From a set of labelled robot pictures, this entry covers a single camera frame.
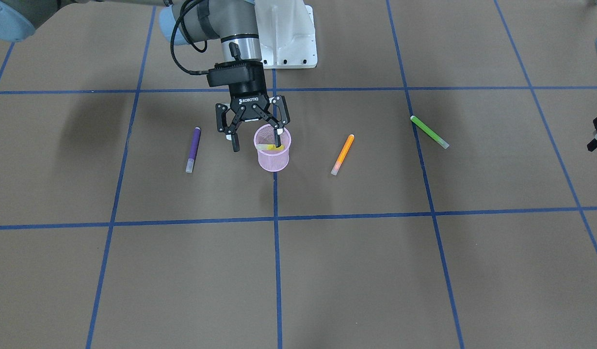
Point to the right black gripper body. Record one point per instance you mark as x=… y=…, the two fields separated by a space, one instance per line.
x=248 y=94

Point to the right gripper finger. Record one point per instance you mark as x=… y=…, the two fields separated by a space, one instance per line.
x=276 y=114
x=229 y=129

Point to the purple marker pen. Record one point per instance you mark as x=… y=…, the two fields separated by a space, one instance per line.
x=193 y=150

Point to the yellow marker pen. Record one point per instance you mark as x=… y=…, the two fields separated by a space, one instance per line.
x=269 y=147

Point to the orange marker pen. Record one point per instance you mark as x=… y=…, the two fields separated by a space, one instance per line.
x=342 y=154

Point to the green marker pen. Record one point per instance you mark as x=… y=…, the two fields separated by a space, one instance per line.
x=429 y=132

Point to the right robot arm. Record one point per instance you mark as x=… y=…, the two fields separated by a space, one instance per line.
x=193 y=23

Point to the pink mesh pen holder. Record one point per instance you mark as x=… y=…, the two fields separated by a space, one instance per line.
x=272 y=161

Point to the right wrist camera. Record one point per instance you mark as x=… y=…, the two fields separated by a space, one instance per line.
x=247 y=72

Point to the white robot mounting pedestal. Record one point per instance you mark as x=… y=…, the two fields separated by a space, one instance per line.
x=287 y=34

